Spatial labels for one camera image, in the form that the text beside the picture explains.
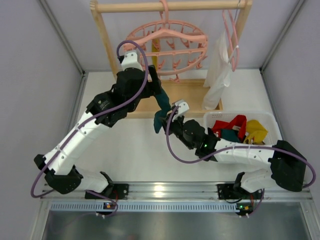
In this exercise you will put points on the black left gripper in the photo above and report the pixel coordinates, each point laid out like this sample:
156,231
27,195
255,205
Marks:
154,79

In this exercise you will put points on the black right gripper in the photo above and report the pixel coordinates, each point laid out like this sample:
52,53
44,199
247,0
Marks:
169,120

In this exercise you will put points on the red green christmas sock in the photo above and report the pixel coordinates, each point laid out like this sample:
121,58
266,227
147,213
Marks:
163,102

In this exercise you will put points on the pink round clip hanger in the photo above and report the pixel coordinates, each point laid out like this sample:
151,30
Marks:
182,45

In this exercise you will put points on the dark green sock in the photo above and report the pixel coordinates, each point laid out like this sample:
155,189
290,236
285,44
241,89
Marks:
229,135

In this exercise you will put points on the yellow sock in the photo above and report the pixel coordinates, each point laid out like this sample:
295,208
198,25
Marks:
155,49
255,133

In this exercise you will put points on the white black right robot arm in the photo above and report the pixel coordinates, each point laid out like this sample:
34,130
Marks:
276,165

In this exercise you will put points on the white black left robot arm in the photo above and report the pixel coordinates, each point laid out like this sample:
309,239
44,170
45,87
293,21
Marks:
101,114

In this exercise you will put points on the pink clothes hanger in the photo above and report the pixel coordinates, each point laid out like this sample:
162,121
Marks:
233,46

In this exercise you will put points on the wooden clothes rack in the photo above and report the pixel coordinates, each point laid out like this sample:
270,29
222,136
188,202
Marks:
98,9

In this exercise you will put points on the white cloth garment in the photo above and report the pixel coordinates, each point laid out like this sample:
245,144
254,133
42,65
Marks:
218,74

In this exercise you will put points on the white perforated plastic basket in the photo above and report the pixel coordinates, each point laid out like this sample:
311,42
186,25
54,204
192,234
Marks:
272,125

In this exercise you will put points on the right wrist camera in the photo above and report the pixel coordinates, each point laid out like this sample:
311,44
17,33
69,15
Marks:
182,108

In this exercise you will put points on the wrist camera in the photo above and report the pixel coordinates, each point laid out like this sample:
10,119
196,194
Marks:
130,60
182,108

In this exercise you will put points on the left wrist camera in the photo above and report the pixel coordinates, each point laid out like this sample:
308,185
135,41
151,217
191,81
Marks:
130,60

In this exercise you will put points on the aluminium mounting rail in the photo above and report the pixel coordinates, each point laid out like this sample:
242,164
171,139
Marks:
203,191

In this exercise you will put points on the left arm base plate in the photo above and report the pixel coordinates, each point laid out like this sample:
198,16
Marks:
114,191

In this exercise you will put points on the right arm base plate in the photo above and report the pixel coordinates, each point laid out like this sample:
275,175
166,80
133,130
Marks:
227,191

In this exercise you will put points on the grey slotted cable duct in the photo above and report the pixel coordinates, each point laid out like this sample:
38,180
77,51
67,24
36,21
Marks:
125,206

